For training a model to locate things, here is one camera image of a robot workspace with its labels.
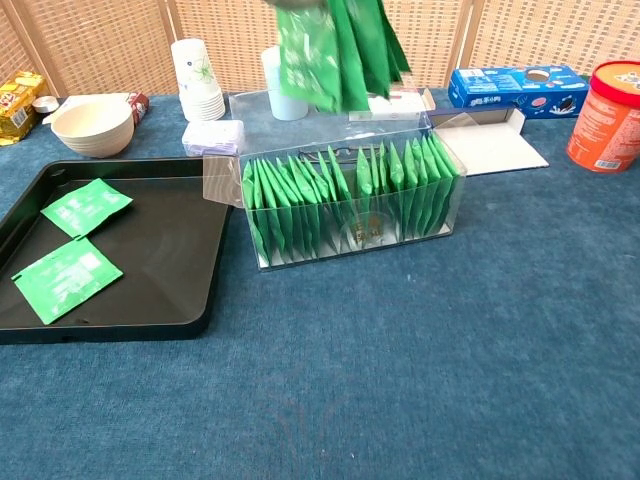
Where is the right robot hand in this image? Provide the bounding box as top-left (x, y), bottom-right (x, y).
top-left (264, 0), bottom-right (329, 10)

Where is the transparent plastic box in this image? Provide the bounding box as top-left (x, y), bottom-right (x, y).
top-left (202, 89), bottom-right (469, 274)

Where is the white and red card box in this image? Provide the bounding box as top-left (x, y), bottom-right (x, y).
top-left (367, 88), bottom-right (436, 121)

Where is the row of green sachets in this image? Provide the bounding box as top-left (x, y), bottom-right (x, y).
top-left (241, 132), bottom-right (461, 264)

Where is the blue Oreo box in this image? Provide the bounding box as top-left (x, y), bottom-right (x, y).
top-left (447, 64), bottom-right (591, 120)

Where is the black plastic tray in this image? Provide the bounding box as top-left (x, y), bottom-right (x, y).
top-left (0, 158), bottom-right (235, 346)

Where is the orange canister red lid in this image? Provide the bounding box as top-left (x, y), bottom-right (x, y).
top-left (565, 60), bottom-right (640, 174)

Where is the white paper cup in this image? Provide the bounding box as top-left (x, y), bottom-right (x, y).
top-left (170, 38), bottom-right (227, 123)

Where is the white purple tissue pack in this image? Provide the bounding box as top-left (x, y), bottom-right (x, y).
top-left (181, 119), bottom-right (246, 157)

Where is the wicker folding screen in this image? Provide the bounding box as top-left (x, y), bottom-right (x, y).
top-left (0, 0), bottom-right (640, 99)

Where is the beige bowl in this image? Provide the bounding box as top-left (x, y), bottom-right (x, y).
top-left (50, 101), bottom-right (136, 159)

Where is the gold biscuit packet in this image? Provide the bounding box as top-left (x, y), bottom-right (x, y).
top-left (0, 69), bottom-right (50, 147)

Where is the pale blue mug white handle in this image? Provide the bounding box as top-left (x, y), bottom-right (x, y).
top-left (260, 44), bottom-right (309, 121)

